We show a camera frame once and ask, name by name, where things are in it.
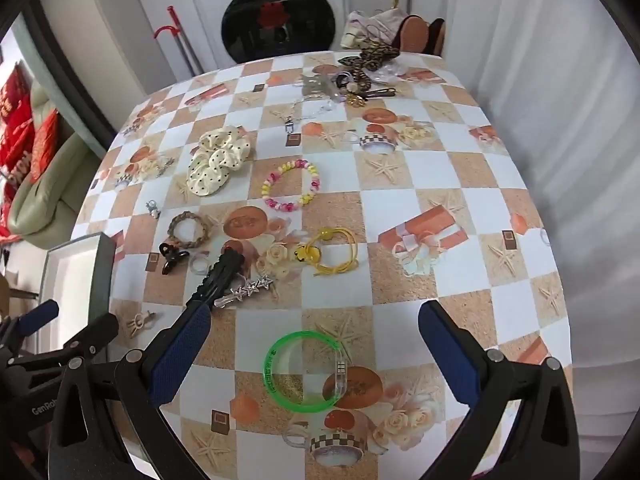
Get red mop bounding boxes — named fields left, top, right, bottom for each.
left=153, top=6, right=203, bottom=77

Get brown slippers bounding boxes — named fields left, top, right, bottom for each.
left=393, top=15, right=446, bottom=56

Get leopard print bow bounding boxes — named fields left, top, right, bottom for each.
left=338, top=41, right=400, bottom=92

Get beige bag with hanger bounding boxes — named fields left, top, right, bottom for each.
left=340, top=0, right=408, bottom=50

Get white jewelry tray box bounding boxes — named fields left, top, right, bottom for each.
left=36, top=232, right=116, bottom=352

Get white washing machine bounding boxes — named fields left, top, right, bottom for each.
left=194, top=0, right=346, bottom=68

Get small black claw clip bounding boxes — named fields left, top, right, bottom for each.
left=158, top=243, right=190, bottom=275

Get brown braided hair tie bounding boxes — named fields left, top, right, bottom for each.
left=166, top=210, right=213, bottom=250

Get clear plastic hair claw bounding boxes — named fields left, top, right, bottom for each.
left=300, top=75, right=336, bottom=101

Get green leather sofa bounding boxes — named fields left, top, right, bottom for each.
left=2, top=81, right=101, bottom=249

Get beige bunny hair clip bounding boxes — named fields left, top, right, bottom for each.
left=126, top=311, right=155, bottom=338

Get green plastic bangle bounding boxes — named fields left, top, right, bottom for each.
left=262, top=330, right=348, bottom=414

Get small silver clip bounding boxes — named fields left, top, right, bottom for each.
left=145, top=200, right=160, bottom=219

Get yellow smiley hair tie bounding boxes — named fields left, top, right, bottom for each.
left=293, top=225, right=359, bottom=276

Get silver star hair clip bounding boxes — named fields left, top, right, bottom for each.
left=214, top=275, right=274, bottom=309

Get checkered printed tablecloth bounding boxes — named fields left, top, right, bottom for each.
left=73, top=52, right=572, bottom=479

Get red cushion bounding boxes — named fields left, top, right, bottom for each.
left=29, top=108, right=60, bottom=184

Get cream polka dot scrunchie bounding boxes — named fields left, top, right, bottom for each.
left=186, top=126, right=252, bottom=197

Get pink yellow beaded bracelet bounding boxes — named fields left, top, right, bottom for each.
left=260, top=158, right=322, bottom=213

